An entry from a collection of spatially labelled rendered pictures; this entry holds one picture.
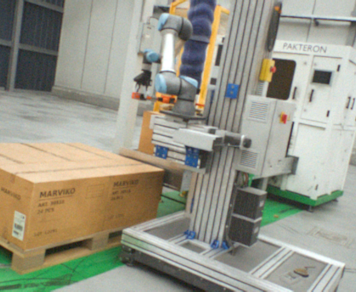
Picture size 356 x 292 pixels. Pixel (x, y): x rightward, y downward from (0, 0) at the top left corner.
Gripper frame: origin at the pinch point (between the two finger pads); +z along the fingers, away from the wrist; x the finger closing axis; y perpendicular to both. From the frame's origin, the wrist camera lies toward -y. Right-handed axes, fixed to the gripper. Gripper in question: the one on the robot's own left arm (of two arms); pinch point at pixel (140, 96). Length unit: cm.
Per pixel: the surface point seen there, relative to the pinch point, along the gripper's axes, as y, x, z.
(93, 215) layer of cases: -50, -21, 80
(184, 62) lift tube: 50, 1, -33
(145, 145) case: 32, 13, 41
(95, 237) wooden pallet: -46, -21, 96
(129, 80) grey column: 94, 100, -8
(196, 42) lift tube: 52, -6, -50
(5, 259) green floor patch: -96, 0, 107
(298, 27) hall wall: 884, 261, -212
